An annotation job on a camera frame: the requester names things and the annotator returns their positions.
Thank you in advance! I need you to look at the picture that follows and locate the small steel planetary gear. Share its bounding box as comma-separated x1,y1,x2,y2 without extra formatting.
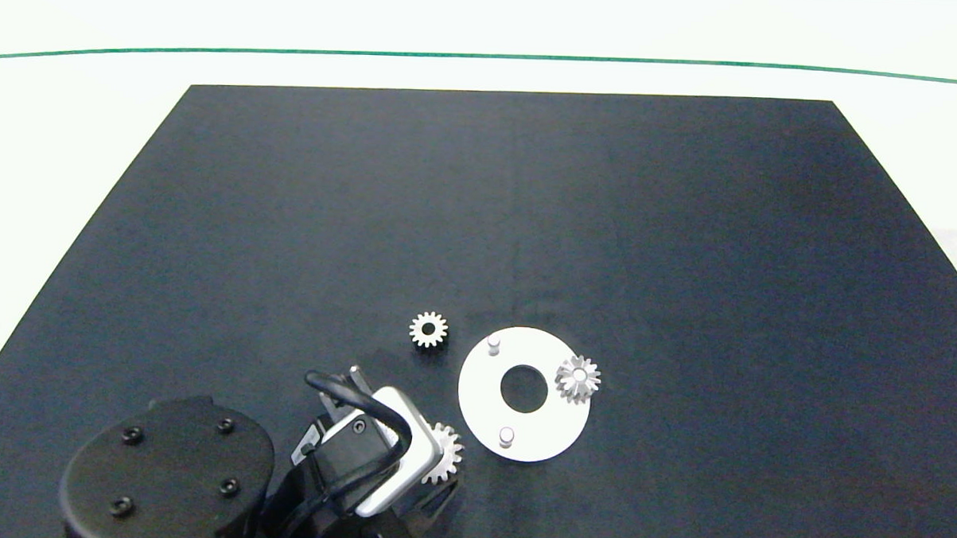
408,310,451,351
421,423,467,487
554,353,604,406

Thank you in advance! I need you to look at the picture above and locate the round white carrier plate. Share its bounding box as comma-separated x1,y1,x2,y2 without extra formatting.
455,325,595,466

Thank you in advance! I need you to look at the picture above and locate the dark mat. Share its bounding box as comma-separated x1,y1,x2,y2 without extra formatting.
0,71,957,538

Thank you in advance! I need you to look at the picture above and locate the black cable loop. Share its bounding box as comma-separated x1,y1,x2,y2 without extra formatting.
299,369,417,538

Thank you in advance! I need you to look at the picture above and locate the boxy silver wrist camera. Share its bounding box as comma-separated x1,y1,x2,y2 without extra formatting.
317,383,448,521

